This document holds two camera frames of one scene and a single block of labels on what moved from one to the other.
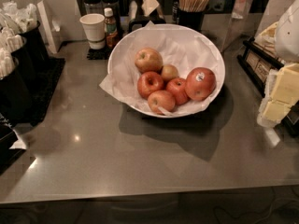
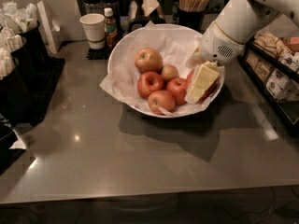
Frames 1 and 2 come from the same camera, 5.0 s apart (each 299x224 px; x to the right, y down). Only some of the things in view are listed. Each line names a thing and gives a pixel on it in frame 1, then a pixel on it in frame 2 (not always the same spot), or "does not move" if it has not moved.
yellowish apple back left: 148,60 does not move
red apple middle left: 149,82 does not move
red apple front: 163,99 does not move
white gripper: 288,36 -> 217,46
